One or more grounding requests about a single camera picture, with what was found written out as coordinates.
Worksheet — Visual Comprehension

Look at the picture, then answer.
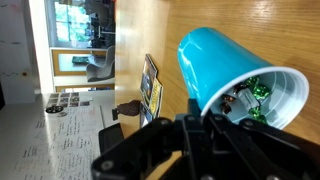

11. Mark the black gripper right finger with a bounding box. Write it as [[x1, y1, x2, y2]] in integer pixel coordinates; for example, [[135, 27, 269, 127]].
[[202, 111, 320, 180]]

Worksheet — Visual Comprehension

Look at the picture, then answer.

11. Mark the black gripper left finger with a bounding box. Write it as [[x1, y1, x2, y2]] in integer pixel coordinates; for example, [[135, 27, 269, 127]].
[[90, 97, 215, 180]]

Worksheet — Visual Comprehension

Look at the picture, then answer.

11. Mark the blue plastic cup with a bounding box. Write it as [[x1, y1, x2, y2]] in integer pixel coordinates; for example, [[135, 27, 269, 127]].
[[176, 26, 311, 131]]

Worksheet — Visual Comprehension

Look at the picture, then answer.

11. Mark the dark brown bottle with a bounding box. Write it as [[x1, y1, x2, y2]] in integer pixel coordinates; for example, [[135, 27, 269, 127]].
[[111, 99, 142, 122]]

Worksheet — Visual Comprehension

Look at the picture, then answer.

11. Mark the yellow printed booklet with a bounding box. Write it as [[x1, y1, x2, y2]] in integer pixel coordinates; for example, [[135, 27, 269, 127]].
[[148, 78, 165, 116]]

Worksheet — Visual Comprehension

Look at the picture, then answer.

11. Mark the colourful magazine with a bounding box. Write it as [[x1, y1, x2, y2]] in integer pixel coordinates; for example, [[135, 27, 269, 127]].
[[139, 53, 159, 100]]

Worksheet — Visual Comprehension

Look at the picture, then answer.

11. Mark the row of small photos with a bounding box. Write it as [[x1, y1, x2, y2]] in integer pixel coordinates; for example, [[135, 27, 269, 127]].
[[48, 91, 91, 109]]

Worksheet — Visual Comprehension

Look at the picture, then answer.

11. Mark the grey lounge chair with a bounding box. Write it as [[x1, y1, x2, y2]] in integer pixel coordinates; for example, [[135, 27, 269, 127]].
[[85, 44, 116, 83]]

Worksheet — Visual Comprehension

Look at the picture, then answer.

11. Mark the wall whiteboard with writing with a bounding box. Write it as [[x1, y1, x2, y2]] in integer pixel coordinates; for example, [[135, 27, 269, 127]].
[[0, 89, 105, 180]]

